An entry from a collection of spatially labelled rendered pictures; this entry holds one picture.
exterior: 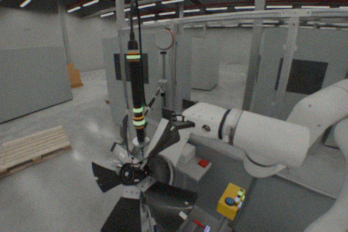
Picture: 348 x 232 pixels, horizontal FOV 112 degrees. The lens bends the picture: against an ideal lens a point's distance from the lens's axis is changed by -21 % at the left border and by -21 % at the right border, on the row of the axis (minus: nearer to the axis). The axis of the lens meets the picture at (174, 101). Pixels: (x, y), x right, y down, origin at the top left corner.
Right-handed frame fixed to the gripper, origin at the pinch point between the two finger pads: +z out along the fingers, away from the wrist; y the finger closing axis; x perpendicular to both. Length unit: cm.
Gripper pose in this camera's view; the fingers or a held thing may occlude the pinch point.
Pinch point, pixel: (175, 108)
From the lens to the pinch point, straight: 43.1
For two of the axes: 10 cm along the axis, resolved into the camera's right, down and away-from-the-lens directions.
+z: -7.7, -2.3, 6.0
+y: 6.4, -2.7, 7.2
